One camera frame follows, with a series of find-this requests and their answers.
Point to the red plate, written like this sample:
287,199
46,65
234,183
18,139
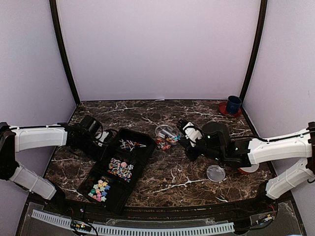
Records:
222,110

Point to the star candies pile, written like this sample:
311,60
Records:
100,190

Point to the left circuit board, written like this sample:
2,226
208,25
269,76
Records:
80,226

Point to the swirl lollipops pile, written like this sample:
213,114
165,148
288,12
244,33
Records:
121,169

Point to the clear plastic lid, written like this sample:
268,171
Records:
215,173

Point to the black front table rail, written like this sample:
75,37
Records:
188,200

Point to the orange white bowl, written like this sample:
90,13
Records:
249,170

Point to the right circuit board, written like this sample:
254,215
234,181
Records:
265,219

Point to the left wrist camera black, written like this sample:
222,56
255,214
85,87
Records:
90,124

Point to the circuit board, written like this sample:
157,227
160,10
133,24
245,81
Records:
80,226
265,219

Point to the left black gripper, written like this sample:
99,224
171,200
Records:
103,151

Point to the black three-compartment candy tray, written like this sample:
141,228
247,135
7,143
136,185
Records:
113,178

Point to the blue mug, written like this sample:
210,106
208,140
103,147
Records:
233,104

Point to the left black frame post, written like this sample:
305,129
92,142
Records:
62,51

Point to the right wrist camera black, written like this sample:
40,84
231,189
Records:
217,139

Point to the right black frame post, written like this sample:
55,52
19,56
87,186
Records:
255,48

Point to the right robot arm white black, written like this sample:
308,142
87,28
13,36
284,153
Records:
301,145

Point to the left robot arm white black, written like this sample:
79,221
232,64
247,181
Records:
87,136

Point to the clear plastic cup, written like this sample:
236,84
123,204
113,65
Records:
168,133

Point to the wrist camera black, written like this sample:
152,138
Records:
217,139
90,124

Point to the stick candies pile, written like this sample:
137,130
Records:
130,145

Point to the black frame post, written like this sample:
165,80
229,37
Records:
62,51
255,48

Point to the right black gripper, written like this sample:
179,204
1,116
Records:
186,142

